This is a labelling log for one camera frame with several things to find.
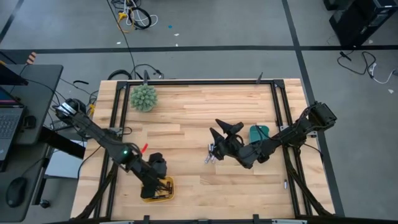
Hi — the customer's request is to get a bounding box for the black desk leg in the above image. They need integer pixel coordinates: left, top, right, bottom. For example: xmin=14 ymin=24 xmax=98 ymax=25
xmin=40 ymin=126 xmax=86 ymax=160

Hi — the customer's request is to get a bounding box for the laptop computer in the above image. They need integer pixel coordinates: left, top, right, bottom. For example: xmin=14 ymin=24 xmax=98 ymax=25
xmin=0 ymin=86 xmax=26 ymax=162

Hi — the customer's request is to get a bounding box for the green potted artificial plant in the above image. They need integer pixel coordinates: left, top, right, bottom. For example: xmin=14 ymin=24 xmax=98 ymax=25
xmin=129 ymin=83 xmax=159 ymax=113

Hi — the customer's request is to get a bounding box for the yellow plastic bin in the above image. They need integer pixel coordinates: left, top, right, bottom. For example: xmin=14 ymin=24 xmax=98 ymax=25
xmin=140 ymin=175 xmax=176 ymax=203

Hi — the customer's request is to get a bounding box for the coiled black cable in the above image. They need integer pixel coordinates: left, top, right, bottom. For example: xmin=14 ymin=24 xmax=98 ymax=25
xmin=130 ymin=6 xmax=152 ymax=30

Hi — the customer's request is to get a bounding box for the long black floor cable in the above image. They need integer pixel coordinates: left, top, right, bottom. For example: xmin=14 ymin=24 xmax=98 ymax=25
xmin=106 ymin=0 xmax=137 ymax=80

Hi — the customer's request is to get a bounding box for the small black desk device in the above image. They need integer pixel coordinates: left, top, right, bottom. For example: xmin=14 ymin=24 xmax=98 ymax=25
xmin=23 ymin=114 xmax=37 ymax=130

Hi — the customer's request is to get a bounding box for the thick black cable loop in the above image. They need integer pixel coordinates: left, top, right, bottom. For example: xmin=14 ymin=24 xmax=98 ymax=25
xmin=107 ymin=63 xmax=165 ymax=82

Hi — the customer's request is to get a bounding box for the black aluminium table frame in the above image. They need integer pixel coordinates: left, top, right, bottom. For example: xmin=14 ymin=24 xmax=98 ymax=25
xmin=70 ymin=78 xmax=336 ymax=224

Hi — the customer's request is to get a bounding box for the yellow cable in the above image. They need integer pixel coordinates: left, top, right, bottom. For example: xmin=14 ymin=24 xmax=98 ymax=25
xmin=116 ymin=11 xmax=136 ymax=34

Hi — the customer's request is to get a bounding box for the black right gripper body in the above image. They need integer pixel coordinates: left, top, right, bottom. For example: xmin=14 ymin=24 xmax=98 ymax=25
xmin=213 ymin=133 xmax=250 ymax=166

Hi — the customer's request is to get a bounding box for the white floor cable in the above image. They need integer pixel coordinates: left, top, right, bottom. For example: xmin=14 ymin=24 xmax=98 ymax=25
xmin=368 ymin=62 xmax=398 ymax=85

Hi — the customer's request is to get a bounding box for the black power supply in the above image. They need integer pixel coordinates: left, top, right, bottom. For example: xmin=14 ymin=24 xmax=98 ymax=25
xmin=49 ymin=120 xmax=75 ymax=131

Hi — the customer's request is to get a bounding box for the white panel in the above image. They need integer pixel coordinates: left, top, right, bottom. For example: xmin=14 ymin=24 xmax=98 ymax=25
xmin=44 ymin=139 xmax=85 ymax=180

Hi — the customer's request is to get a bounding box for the black cabinet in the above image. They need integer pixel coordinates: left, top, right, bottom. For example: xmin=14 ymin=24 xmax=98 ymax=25
xmin=323 ymin=0 xmax=398 ymax=48

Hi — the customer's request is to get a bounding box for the black desk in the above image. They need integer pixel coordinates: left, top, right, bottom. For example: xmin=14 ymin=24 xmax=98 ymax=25
xmin=0 ymin=63 xmax=65 ymax=223

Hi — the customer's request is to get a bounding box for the black monitor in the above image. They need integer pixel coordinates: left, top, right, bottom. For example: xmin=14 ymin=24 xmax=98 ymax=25
xmin=0 ymin=63 xmax=29 ymax=86

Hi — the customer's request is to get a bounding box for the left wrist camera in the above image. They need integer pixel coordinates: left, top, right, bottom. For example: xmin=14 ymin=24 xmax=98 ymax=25
xmin=148 ymin=152 xmax=168 ymax=179

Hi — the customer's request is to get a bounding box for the teal plastic bin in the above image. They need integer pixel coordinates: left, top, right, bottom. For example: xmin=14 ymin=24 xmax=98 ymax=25
xmin=248 ymin=124 xmax=271 ymax=145

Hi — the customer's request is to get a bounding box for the black computer mouse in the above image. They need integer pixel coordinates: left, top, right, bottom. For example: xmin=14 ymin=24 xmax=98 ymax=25
xmin=5 ymin=176 xmax=28 ymax=208

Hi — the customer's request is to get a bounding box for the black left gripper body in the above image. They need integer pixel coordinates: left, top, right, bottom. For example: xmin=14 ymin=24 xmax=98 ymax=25
xmin=140 ymin=173 xmax=164 ymax=200

